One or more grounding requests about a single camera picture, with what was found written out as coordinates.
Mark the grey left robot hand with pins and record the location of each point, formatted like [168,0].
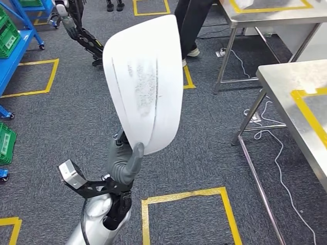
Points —
[121,162]

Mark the white plastic shell part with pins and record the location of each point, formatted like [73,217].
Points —
[244,3]
[146,84]

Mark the blue metal shelf rack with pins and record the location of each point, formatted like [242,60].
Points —
[48,6]
[13,57]

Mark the steel workbench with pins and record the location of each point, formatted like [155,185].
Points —
[268,17]
[286,81]

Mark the yellow floor tape square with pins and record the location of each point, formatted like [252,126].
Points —
[146,219]

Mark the black humanoid robot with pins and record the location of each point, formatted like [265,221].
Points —
[84,37]

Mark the green plastic crate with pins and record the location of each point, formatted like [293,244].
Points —
[6,145]
[8,37]
[30,2]

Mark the person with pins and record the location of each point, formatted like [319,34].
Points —
[191,23]

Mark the yellow bench tape marking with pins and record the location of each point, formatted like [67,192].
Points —
[306,111]
[270,9]

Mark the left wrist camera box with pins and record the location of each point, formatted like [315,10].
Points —
[70,172]

